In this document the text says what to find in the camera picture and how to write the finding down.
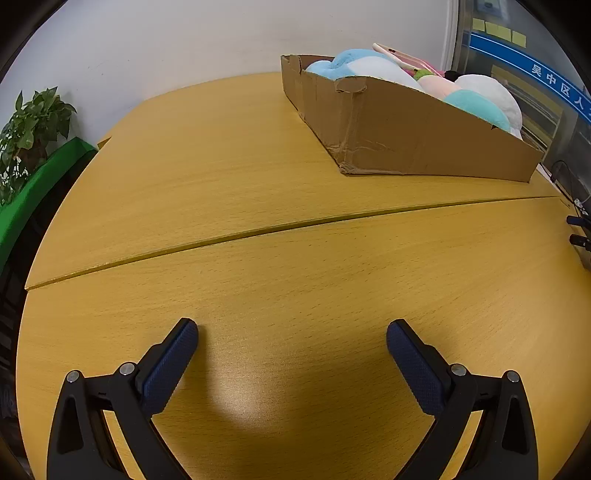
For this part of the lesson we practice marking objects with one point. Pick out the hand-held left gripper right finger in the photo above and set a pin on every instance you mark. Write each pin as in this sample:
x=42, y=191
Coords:
x=415, y=367

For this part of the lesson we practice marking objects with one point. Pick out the yellow sticky note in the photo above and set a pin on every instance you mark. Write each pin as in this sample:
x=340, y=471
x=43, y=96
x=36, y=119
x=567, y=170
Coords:
x=519, y=38
x=491, y=28
x=478, y=25
x=505, y=31

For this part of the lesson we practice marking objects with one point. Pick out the potted green plant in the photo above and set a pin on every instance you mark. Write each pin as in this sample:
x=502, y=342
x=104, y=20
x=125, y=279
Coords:
x=37, y=115

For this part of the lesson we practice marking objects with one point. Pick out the white panda plush toy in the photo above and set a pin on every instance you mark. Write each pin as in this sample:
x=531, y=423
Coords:
x=501, y=99

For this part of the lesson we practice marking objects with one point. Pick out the cardboard box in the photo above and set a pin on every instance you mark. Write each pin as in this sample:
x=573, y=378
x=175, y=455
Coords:
x=415, y=138

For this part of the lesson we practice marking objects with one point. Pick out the blue plush toy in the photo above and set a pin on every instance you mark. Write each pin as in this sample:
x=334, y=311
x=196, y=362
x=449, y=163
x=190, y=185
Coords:
x=355, y=62

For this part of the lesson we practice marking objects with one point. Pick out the pink plush bear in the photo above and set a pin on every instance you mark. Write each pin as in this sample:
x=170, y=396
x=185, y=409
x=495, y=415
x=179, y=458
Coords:
x=411, y=61

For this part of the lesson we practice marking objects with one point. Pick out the blue window banner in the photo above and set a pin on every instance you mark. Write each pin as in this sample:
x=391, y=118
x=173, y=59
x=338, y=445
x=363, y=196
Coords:
x=521, y=62

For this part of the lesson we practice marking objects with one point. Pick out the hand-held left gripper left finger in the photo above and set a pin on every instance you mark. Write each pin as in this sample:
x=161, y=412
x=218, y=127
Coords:
x=168, y=364

